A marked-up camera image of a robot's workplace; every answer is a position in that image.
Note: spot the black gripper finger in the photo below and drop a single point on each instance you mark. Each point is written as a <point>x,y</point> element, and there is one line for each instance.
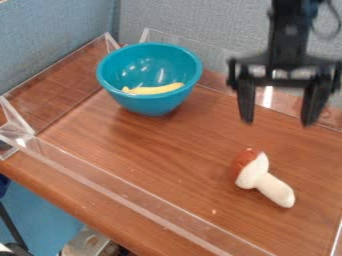
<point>246,91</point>
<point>316,92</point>

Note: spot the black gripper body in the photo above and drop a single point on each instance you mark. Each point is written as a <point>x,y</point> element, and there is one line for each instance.
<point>294,72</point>

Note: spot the blue plastic bowl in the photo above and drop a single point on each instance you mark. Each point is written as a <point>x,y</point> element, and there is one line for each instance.
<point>149,64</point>

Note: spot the plush mushroom toy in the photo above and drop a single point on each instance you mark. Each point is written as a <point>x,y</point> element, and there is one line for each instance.
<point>250,168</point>

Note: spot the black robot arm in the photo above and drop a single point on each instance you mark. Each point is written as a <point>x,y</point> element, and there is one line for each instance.
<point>291,23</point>

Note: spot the yellow plush banana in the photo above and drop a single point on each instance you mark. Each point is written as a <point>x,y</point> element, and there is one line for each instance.
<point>152,90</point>

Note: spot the clear acrylic barrier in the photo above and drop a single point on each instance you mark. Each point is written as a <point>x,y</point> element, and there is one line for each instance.
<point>149,180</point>

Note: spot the white object under table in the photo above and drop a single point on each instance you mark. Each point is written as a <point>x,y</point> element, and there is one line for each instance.
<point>89,243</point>

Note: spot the black stand leg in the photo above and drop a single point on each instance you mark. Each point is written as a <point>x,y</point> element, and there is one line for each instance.
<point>16,247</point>

